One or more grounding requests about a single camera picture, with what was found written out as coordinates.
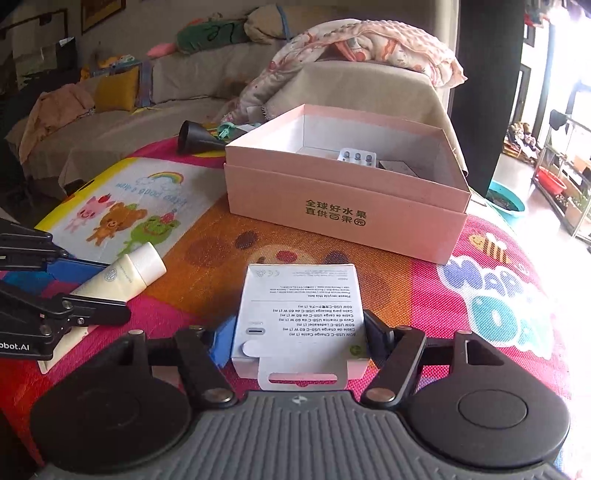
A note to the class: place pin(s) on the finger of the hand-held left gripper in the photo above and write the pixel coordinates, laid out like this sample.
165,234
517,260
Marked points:
78,267
92,310

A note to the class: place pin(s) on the pink cardboard box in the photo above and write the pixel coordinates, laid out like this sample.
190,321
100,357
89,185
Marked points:
351,217

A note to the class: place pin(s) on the yellow cushion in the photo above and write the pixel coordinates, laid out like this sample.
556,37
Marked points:
116,90

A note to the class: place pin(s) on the metal rack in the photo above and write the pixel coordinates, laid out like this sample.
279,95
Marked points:
554,138

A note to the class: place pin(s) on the teal basin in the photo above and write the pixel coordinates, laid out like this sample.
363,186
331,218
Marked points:
505,203

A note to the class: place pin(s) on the pink plush toy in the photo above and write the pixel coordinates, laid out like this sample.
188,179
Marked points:
162,50

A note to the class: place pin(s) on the beige sofa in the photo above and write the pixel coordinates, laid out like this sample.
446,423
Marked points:
194,78

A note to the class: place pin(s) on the green plush pillow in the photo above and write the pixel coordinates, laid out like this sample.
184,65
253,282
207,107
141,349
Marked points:
212,34

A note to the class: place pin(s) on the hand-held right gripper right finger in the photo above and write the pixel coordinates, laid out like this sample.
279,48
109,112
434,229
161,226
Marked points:
376,333

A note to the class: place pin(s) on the orange cloth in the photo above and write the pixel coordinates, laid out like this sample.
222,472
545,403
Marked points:
51,110

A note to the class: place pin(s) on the green clip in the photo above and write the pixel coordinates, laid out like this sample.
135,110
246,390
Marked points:
228,130

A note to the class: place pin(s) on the red basin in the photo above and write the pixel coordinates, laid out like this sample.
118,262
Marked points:
550,181

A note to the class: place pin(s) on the grey small carton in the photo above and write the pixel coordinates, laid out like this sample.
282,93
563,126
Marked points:
397,168

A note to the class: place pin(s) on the pink floral blanket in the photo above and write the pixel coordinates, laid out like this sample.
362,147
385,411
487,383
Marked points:
369,39

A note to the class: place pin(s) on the black hair dryer nozzle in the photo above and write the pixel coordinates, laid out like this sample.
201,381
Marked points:
196,137

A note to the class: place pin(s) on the silver blister pack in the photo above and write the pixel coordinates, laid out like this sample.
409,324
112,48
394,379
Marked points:
356,157

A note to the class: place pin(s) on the picture frame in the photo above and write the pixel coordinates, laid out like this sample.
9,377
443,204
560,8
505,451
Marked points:
102,14

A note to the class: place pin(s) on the beige pillow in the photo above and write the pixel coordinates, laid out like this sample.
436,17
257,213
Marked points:
265,23

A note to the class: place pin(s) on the cream tube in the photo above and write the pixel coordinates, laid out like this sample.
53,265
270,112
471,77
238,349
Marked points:
129,272

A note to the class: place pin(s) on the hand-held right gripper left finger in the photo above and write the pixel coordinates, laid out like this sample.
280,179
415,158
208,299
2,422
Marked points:
222,344

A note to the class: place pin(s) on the black paper bag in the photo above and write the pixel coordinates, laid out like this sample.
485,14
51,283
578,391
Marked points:
67,54

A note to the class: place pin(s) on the colourful printed play mat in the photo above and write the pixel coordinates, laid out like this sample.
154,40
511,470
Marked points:
207,258

